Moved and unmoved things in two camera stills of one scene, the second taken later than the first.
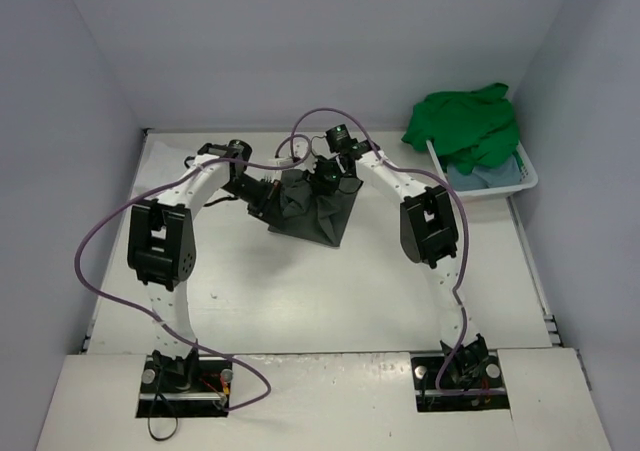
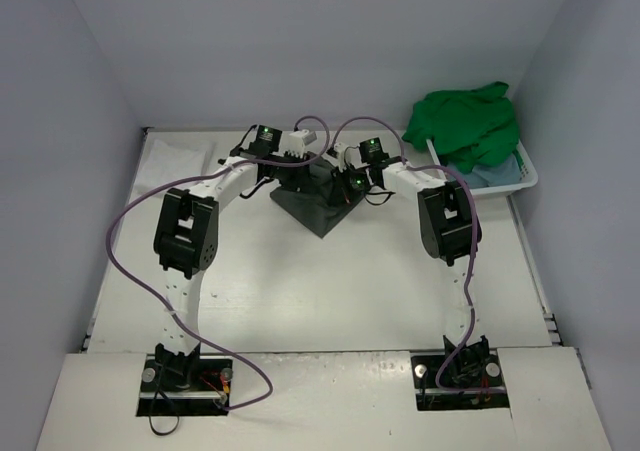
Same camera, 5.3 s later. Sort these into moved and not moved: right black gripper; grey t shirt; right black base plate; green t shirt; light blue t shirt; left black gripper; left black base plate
Moved: left black gripper; grey t shirt; right black gripper
Not moved: green t shirt; right black base plate; left black base plate; light blue t shirt
